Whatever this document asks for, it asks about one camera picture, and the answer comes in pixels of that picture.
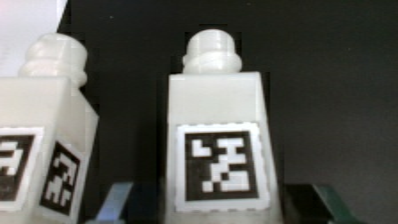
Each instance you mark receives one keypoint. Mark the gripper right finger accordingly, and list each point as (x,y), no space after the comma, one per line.
(315,206)

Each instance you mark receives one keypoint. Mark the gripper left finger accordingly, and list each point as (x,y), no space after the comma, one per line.
(111,210)

